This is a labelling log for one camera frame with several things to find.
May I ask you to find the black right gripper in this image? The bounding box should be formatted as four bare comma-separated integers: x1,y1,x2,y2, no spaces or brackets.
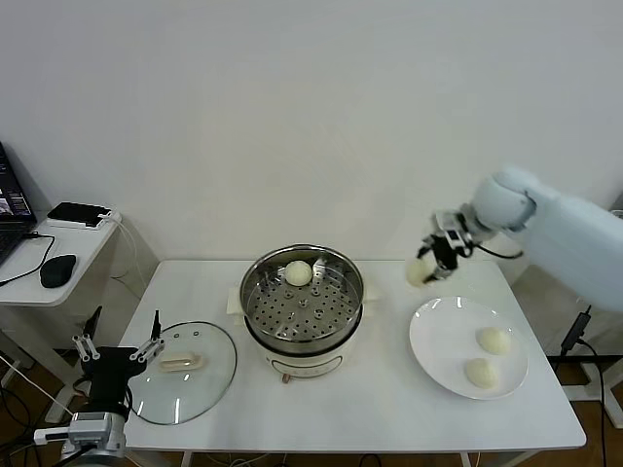
416,233,461,286

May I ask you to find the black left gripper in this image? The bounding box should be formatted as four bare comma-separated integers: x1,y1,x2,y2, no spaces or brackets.
71,305,165,414

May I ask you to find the white steamed baozi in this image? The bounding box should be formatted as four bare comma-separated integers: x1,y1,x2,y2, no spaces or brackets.
464,358,499,390
405,257,432,291
476,326,513,355
284,260,312,287

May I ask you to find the glass lid with cream handle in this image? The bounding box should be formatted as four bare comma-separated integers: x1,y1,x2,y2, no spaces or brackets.
127,319,238,425

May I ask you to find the perforated steel steamer basket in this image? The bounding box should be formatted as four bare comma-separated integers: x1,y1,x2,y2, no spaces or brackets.
240,244,365,344

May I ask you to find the white round plate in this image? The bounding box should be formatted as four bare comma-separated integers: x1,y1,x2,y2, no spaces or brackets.
408,296,531,401

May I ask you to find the white side table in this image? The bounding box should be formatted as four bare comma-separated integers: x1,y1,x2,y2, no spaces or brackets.
0,213,162,424
510,271,623,405

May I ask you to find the black computer mouse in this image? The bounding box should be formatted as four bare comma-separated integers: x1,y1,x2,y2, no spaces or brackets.
40,253,79,289

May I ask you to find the flat white box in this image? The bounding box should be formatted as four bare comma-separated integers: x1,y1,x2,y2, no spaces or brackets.
47,208,123,231

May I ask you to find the black smartphone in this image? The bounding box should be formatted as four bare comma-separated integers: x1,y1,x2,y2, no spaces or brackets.
47,201,113,229

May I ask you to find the black laptop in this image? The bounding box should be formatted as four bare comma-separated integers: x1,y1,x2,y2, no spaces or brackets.
0,140,39,269

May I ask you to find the thin white cable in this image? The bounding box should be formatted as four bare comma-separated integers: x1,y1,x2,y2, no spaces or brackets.
0,354,84,424
99,213,143,283

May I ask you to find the black laptop cable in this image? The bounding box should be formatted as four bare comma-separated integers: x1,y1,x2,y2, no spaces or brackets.
0,232,57,288

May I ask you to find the black adapter with cable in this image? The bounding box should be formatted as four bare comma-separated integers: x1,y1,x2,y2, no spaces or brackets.
559,304,617,432

